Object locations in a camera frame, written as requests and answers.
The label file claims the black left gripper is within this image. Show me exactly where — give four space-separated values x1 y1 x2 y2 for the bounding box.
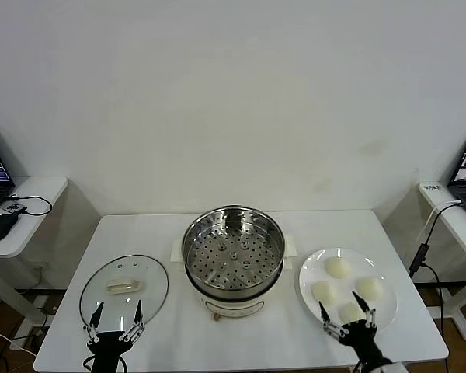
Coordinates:
84 298 147 365

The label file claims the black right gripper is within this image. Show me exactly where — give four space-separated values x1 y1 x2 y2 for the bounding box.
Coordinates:
318 291 385 364

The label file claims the white steamed baozi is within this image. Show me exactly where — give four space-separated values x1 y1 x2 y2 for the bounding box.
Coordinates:
325 256 353 280
355 276 384 301
337 301 364 323
311 280 339 304

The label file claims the round glass pot lid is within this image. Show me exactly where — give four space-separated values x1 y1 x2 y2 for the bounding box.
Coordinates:
79 254 169 336

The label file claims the stainless steel steamer basket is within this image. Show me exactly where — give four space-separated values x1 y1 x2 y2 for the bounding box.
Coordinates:
170 204 297 291

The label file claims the round white plate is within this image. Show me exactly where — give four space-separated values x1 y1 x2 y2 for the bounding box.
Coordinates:
298 247 398 337

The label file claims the cream electric cooker pot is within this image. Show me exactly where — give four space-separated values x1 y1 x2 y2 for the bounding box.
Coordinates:
184 260 287 322

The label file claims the white side table with label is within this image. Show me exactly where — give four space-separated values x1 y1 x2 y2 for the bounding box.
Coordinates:
418 180 466 341

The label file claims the white side table with mouse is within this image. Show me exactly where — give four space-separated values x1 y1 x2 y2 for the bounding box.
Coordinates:
0 176 69 339

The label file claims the black computer mouse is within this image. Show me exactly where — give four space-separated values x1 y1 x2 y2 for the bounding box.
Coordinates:
0 212 20 242

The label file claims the black cable with adapter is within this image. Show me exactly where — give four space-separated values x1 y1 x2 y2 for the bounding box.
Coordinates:
409 201 461 373

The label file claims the white floor cable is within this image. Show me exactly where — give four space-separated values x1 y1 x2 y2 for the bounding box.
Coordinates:
0 324 38 357

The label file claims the white flat cable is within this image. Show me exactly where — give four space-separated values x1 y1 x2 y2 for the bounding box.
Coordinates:
417 199 463 244

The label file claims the thin black usb cable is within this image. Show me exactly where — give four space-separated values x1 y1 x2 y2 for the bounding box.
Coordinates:
11 193 52 217

